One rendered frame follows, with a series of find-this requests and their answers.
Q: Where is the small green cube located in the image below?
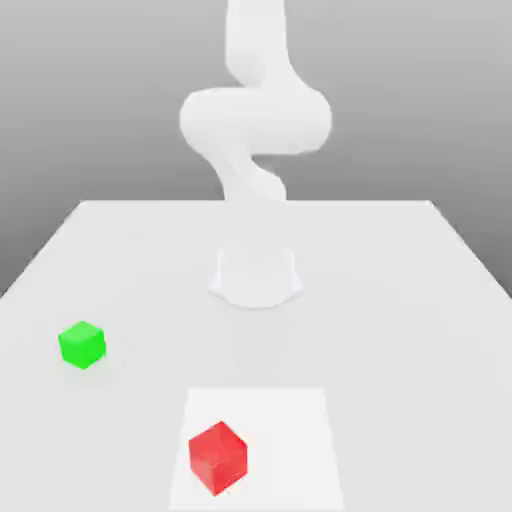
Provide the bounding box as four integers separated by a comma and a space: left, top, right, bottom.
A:
57, 320, 108, 371

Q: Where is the small red cube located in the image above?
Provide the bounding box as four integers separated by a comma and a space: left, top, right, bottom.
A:
188, 420, 249, 498

